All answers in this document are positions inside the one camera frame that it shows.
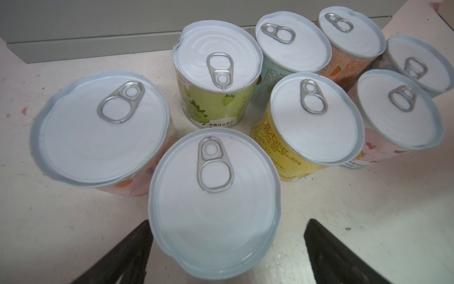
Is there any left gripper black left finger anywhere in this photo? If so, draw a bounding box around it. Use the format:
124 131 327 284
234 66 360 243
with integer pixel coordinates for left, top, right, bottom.
73 220 154 284

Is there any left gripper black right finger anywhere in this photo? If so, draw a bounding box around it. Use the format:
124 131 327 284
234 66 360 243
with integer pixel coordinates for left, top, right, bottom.
304 219 390 284

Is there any yellow can pull tab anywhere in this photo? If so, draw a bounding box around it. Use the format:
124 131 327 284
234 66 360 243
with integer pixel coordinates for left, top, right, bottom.
148 127 281 280

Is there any pink can front left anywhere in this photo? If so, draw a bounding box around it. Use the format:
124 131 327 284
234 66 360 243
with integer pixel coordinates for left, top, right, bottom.
30 71 177 196

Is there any yellow can centre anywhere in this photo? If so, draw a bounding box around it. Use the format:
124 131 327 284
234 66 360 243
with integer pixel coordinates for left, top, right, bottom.
250 72 365 182

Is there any pink can fruit print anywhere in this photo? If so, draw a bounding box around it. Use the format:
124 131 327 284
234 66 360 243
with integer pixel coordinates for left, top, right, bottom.
343 69 445 169

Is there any green can pull tab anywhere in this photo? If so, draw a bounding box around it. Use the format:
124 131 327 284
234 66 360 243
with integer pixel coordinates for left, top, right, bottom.
171 20 264 129

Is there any teal can far right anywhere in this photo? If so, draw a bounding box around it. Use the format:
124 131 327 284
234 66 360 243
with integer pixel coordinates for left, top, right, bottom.
371 35 454 98

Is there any teal can pull tab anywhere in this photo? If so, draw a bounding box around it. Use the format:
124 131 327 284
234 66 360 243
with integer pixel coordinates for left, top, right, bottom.
251 11 332 107

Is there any orange pink can pull tab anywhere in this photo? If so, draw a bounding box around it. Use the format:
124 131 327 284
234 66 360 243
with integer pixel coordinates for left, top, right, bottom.
316 6 387 91

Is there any grey metal cabinet box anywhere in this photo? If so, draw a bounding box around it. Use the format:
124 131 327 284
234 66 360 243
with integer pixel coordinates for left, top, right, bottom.
1 1 403 63

